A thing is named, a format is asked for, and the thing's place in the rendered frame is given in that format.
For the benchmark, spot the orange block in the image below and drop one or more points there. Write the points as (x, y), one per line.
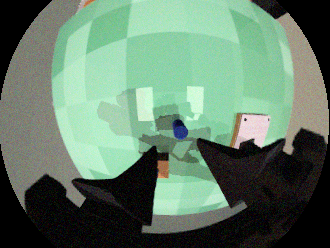
(163, 165)

